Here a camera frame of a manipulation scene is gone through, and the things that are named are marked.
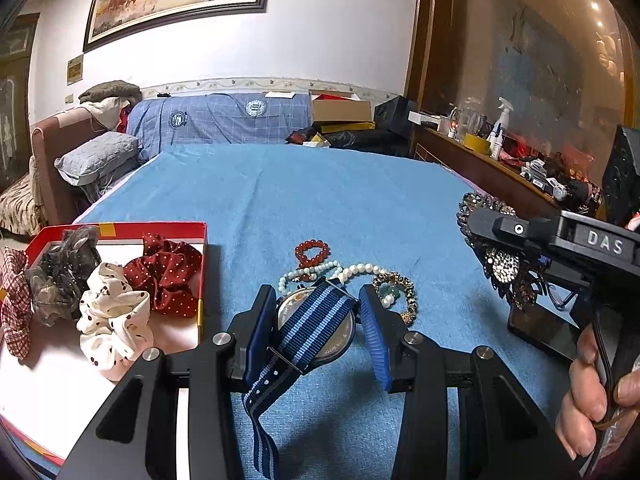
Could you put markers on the yellow tape roll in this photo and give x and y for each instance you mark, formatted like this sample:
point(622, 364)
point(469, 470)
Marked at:
point(477, 142)

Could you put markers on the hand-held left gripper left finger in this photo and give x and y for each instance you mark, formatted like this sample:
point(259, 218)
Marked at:
point(262, 330)

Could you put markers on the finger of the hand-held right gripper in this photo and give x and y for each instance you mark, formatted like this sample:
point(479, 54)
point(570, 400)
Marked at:
point(517, 230)

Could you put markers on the black box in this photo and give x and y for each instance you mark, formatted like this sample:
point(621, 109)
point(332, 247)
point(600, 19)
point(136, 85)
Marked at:
point(395, 110)

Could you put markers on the dark red polka dot scrunchie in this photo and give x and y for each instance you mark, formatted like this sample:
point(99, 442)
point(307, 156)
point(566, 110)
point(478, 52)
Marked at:
point(165, 270)

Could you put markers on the open brown cardboard box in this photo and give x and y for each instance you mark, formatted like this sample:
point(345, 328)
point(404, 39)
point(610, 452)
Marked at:
point(345, 110)

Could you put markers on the black sheer scrunchie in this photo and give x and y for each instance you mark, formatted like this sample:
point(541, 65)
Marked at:
point(62, 270)

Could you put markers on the white spray bottle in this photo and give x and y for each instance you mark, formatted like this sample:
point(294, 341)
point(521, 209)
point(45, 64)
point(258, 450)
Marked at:
point(500, 130)

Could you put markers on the patterned brown cushion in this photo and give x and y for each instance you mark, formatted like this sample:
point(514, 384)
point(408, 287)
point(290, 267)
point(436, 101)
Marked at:
point(20, 205)

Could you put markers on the rhinestone hair clip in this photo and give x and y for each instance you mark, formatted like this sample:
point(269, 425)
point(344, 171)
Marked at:
point(505, 265)

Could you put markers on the black smartphone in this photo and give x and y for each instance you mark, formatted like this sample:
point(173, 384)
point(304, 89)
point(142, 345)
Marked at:
point(542, 332)

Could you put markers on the blue plaid quilt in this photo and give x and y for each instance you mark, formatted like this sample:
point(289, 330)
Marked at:
point(215, 120)

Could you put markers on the brown sofa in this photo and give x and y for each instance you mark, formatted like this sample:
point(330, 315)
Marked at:
point(55, 145)

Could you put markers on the olive green clothes pile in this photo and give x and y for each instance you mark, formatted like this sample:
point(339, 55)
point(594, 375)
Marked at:
point(110, 91)

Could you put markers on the person's right hand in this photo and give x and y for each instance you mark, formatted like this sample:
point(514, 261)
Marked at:
point(585, 395)

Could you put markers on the small yellow wall plaque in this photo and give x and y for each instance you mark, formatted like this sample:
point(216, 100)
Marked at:
point(75, 69)

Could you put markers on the grey pillow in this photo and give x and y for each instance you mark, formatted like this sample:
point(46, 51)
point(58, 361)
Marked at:
point(95, 157)

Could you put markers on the flat white box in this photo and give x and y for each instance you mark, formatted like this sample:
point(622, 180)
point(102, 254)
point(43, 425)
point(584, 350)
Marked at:
point(422, 117)

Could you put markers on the clear glass jug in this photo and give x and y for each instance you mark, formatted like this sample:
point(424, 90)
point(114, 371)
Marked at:
point(467, 115)

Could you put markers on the wooden bedside shelf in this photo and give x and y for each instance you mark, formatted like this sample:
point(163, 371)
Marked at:
point(480, 170)

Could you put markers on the blue bedspread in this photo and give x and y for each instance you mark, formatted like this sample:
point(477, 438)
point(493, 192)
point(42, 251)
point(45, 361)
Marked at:
point(280, 200)

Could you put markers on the white cloth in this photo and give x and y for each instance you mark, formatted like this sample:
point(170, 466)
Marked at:
point(105, 112)

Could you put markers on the dark framed eyeglasses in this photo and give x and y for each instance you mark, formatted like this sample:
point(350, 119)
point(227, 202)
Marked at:
point(556, 301)

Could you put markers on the red cardboard box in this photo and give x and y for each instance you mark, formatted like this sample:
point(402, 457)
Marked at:
point(165, 332)

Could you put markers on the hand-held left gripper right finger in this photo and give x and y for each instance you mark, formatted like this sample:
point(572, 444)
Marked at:
point(372, 340)

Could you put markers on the red plaid scrunchie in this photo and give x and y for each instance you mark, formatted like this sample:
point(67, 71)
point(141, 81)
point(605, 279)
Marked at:
point(12, 305)

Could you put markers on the white dotted scrunchie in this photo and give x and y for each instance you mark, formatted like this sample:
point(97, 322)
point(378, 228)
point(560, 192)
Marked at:
point(107, 320)

